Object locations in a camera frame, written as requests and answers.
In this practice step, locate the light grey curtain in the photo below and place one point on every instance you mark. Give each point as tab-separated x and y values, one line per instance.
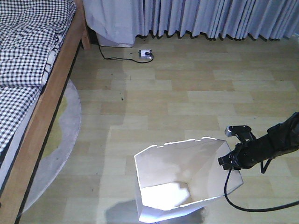
117	23

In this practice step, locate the white plastic trash bin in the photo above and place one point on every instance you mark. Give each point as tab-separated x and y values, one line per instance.
178	178

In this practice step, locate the round grey yellow rug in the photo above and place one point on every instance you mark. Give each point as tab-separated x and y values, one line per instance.
58	146

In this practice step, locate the wooden bed frame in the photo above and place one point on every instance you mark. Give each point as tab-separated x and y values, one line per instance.
28	156

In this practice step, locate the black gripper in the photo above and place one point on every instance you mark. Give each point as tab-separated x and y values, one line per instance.
246	155

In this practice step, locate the black white checkered bedding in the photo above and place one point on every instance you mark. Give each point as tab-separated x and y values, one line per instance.
31	34

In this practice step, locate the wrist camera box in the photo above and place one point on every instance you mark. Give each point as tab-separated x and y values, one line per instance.
242	132

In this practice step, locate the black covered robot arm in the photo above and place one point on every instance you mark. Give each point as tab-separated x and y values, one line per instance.
280	139

